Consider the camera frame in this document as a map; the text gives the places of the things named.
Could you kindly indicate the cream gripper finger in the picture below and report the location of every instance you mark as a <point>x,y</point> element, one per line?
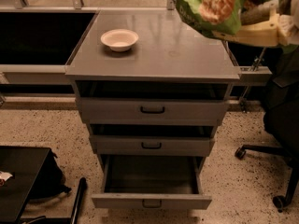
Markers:
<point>268,11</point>
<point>262,34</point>

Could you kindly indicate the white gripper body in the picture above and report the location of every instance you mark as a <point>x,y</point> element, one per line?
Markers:
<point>261,32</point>

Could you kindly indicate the green rice chip bag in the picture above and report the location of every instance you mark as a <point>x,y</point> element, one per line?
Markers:
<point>206,16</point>

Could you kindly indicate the grey drawer cabinet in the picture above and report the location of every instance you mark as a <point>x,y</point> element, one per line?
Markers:
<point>167,51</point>

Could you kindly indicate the grey top drawer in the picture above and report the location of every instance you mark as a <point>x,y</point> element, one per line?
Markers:
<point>142,102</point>

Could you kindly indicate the grey drawer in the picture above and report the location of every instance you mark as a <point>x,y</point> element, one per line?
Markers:
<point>151,182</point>
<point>166,140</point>
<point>142,102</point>

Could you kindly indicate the grey bottom drawer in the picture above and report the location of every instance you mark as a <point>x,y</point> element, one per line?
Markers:
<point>151,182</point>

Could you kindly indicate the grey middle drawer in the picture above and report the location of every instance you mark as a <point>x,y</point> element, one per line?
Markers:
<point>166,140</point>

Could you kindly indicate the black office chair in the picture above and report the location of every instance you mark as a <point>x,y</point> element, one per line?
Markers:
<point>281,119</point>

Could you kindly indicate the white paper bowl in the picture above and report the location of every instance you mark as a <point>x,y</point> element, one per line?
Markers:
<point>119,40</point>

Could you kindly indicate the black backpack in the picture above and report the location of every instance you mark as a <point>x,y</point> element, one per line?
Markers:
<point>50,181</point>

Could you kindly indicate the white crumpled paper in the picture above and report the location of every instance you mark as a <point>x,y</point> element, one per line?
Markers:
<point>4,177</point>

